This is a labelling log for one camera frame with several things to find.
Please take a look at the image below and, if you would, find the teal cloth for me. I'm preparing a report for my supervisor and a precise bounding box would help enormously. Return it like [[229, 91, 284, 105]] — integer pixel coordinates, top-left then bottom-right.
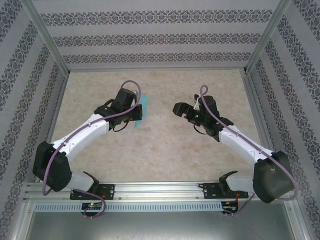
[[133, 93, 151, 130]]

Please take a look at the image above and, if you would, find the thin black cable loop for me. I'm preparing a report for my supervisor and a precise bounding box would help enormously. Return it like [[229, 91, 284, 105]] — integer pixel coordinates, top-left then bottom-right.
[[193, 124, 208, 136], [111, 122, 130, 133]]

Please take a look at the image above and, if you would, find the aluminium frame crossbar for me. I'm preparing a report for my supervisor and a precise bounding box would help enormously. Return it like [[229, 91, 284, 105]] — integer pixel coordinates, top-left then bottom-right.
[[67, 66, 248, 73]]

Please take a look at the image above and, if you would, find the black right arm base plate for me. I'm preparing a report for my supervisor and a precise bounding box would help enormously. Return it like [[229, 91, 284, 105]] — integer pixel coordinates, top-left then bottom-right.
[[202, 182, 249, 200]]

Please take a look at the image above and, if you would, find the aluminium mounting rail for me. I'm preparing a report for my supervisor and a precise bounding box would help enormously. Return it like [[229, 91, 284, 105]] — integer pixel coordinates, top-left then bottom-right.
[[23, 181, 296, 202]]

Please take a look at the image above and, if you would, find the aluminium side rail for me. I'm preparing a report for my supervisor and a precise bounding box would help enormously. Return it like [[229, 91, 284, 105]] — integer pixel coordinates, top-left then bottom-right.
[[242, 71, 285, 181], [34, 71, 71, 183]]

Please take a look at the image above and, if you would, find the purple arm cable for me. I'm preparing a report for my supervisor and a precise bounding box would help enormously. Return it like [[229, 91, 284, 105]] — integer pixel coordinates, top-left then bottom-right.
[[199, 84, 298, 219], [42, 80, 142, 220]]

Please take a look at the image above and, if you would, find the thin black left cable loop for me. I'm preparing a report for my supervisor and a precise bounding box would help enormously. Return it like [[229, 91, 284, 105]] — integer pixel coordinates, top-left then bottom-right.
[[111, 122, 130, 133]]

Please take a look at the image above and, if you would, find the left circuit board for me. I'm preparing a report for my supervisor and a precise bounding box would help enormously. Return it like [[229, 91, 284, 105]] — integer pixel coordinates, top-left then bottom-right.
[[81, 202, 102, 211]]

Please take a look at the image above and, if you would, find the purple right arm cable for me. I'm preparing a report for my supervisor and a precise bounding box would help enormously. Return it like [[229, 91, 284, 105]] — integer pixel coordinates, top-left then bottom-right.
[[199, 84, 298, 219]]

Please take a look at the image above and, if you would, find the thin black right cable loop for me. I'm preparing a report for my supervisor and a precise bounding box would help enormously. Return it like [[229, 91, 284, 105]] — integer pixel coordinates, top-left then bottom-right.
[[193, 124, 208, 136]]

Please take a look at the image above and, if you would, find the aluminium frame post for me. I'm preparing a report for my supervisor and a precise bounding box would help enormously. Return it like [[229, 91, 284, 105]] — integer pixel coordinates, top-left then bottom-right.
[[22, 0, 71, 75], [244, 0, 293, 75]]

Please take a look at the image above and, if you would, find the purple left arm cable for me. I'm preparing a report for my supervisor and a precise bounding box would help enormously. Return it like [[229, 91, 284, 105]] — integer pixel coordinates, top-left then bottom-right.
[[42, 80, 142, 220]]

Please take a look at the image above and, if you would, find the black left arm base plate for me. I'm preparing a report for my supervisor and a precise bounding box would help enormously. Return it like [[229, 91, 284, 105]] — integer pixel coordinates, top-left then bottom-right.
[[69, 184, 116, 201]]

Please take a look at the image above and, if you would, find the slotted white cable duct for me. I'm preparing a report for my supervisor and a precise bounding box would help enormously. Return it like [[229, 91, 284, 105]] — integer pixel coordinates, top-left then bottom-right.
[[33, 201, 223, 212]]

